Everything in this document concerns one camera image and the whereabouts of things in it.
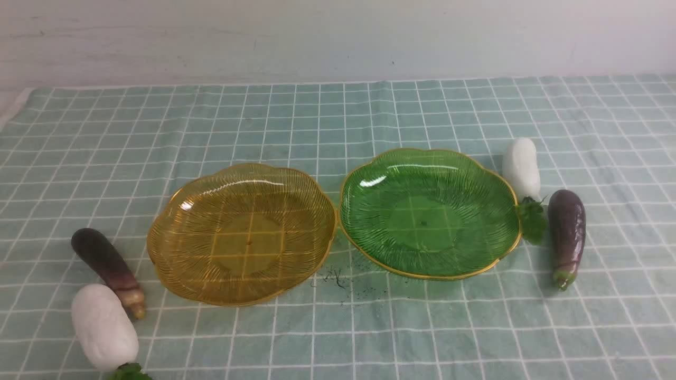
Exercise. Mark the white radish with green leaves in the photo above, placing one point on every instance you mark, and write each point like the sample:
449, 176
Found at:
520, 169

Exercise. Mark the purple eggplant green stem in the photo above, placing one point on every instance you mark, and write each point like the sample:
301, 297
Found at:
567, 222

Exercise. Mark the purple eggplant tan stem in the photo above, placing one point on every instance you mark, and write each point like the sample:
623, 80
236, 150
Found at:
99, 254

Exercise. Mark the green glass plate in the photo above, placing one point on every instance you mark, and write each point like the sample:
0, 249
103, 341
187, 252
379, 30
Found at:
429, 214

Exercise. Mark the amber glass plate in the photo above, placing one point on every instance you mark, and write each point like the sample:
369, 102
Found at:
243, 235

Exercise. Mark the green checkered tablecloth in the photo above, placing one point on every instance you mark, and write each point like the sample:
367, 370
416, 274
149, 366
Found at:
110, 158

